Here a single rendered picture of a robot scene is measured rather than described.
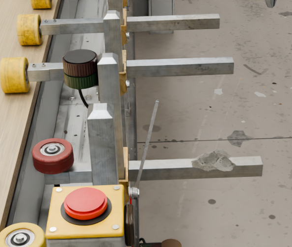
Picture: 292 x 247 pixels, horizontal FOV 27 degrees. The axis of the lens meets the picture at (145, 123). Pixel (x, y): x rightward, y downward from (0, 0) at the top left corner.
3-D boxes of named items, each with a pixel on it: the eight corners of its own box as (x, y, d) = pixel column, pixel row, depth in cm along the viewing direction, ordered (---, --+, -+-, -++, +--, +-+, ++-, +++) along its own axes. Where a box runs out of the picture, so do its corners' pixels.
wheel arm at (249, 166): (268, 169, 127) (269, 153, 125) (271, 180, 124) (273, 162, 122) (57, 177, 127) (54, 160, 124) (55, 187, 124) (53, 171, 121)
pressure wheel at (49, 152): (78, 180, 130) (73, 134, 124) (76, 204, 123) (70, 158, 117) (40, 181, 130) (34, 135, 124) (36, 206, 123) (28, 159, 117)
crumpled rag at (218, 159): (232, 151, 126) (233, 141, 125) (237, 171, 120) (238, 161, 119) (189, 152, 126) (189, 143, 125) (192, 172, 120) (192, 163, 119)
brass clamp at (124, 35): (129, 25, 166) (128, 8, 163) (129, 47, 155) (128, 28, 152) (106, 26, 166) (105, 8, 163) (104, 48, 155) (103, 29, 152)
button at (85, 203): (108, 198, 59) (107, 185, 58) (107, 226, 56) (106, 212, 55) (66, 200, 59) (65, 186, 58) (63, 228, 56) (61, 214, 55)
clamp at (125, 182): (129, 166, 130) (128, 146, 127) (129, 208, 118) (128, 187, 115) (102, 167, 129) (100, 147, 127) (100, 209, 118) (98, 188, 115)
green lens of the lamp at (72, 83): (99, 72, 111) (98, 61, 109) (98, 88, 105) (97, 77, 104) (66, 73, 110) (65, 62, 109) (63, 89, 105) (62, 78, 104)
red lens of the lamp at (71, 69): (98, 59, 109) (97, 48, 108) (97, 75, 104) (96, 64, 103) (65, 61, 109) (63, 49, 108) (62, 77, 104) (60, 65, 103)
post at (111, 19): (129, 187, 155) (119, 8, 129) (129, 196, 152) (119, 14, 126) (115, 187, 155) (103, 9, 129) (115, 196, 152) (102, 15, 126)
